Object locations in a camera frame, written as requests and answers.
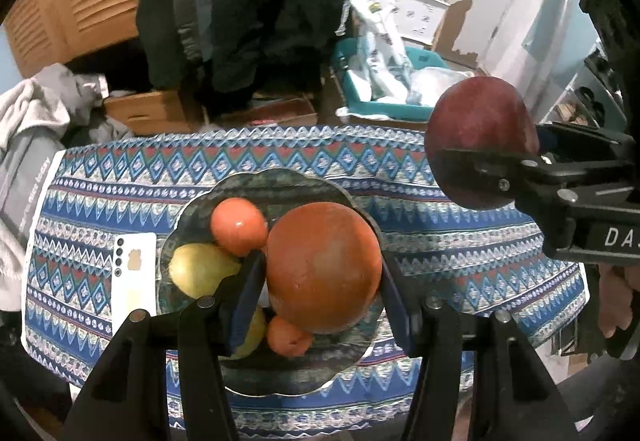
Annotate dark glass plate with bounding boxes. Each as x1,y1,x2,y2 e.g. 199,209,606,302
156,168,383,397

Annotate blue patterned tablecloth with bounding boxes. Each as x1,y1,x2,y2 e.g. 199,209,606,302
20,123,590,439

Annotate white patterned storage box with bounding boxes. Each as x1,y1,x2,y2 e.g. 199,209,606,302
392,0,449,45

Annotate yellow pear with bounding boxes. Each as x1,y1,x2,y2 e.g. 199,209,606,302
221,305,267,360
168,243,241,299

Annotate brown cardboard box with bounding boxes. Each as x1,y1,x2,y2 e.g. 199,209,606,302
103,91,201,136

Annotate person right hand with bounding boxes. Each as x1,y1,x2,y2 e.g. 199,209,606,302
598,265,639,338

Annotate grey clothes pile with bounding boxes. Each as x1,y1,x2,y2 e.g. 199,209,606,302
1,64,132,312

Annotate red apple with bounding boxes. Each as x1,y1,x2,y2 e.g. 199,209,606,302
424,76,539,210

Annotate small tangerine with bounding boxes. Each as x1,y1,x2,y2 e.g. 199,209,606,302
266,315,314,357
209,197,269,257

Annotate white printed plastic bag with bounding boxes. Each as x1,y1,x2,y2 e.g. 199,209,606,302
328,0,417,104

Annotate shoe rack with shoes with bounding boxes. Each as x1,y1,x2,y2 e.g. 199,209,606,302
547,43,627,132

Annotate white smartphone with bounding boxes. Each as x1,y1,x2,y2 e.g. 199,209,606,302
111,233,156,331

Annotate large orange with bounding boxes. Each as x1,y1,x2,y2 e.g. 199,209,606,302
266,201,382,335

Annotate teal cardboard box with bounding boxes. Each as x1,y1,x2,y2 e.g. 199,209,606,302
331,38,449,122

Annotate dark hanging clothes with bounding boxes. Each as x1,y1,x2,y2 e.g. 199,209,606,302
137,0,344,119

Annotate clear plastic bag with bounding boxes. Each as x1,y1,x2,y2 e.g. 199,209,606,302
406,67,474,107

